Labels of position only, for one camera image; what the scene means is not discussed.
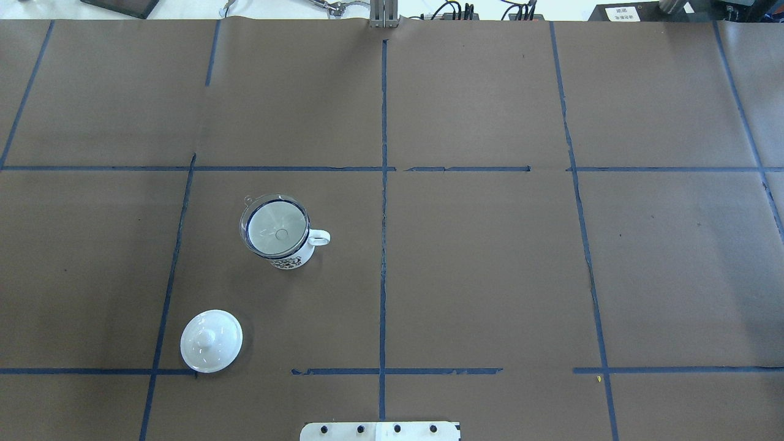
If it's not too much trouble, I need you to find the white enamel mug blue rim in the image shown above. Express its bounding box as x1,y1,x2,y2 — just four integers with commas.
257,220,331,270

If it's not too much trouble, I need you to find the black power strip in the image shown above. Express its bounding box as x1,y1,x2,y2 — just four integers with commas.
410,11,481,21

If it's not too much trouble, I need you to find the white ceramic lid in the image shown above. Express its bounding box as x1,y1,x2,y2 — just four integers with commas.
179,309,244,374

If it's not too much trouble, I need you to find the dark framed tray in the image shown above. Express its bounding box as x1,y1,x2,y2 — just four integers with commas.
80,0,159,20

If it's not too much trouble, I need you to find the black box with label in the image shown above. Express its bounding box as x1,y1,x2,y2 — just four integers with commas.
587,2,660,23

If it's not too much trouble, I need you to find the aluminium frame post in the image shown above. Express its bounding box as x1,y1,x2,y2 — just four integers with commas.
369,0,400,29

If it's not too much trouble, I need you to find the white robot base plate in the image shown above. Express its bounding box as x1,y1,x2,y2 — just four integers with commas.
300,421,462,440

